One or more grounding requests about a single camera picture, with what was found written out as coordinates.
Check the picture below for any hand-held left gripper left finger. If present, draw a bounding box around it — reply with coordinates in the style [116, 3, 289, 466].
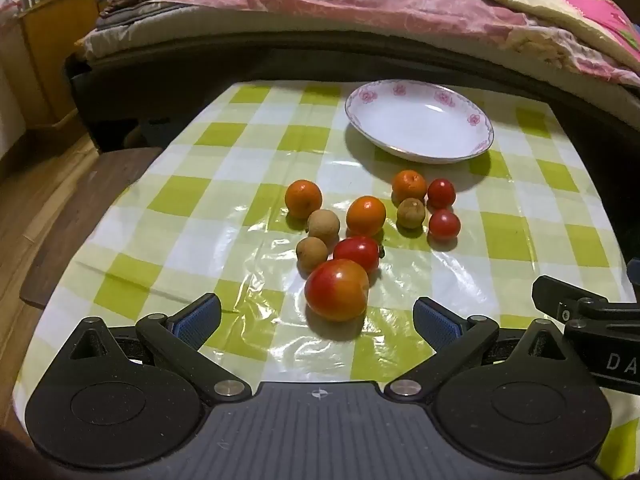
[67, 293, 252, 406]

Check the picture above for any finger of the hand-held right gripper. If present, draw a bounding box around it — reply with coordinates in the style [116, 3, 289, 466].
[531, 275, 611, 321]

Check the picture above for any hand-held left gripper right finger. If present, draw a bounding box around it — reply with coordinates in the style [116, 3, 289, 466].
[383, 296, 571, 405]

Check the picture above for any round red cherry tomato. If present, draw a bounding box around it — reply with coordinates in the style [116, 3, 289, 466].
[427, 178, 457, 210]
[428, 209, 461, 241]

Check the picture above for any large red tomato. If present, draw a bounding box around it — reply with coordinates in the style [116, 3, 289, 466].
[304, 258, 370, 323]

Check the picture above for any oblong red cherry tomato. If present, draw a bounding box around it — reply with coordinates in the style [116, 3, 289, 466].
[333, 235, 385, 273]

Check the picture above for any brown longan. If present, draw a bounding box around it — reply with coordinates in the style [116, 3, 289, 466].
[397, 197, 426, 230]
[295, 237, 329, 271]
[306, 209, 341, 241]

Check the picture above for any small orange mandarin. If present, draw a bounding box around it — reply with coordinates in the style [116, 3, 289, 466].
[346, 195, 387, 237]
[391, 170, 428, 204]
[284, 179, 323, 220]

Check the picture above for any white plate with pink flowers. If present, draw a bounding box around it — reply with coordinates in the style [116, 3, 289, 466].
[344, 79, 495, 165]

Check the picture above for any green white checked tablecloth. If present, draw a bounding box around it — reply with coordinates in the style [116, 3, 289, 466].
[12, 79, 640, 478]

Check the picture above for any wooden nightstand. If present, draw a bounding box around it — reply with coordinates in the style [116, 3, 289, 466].
[17, 0, 108, 131]

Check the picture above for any grey folded blanket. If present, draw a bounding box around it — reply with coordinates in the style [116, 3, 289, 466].
[95, 0, 201, 31]

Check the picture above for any pink floral bedsheet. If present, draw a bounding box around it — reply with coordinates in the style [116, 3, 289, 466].
[107, 0, 640, 81]

